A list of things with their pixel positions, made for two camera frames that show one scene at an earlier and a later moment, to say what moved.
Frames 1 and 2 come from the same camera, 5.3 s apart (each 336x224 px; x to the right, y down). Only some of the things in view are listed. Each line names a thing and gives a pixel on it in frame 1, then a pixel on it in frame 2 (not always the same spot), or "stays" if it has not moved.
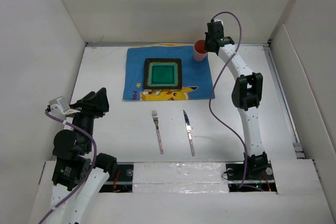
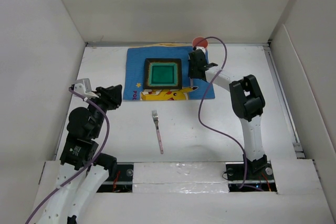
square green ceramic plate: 163,73 stays
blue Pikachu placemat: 165,73 stays
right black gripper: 207,48 → 190,74
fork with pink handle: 155,117 stays
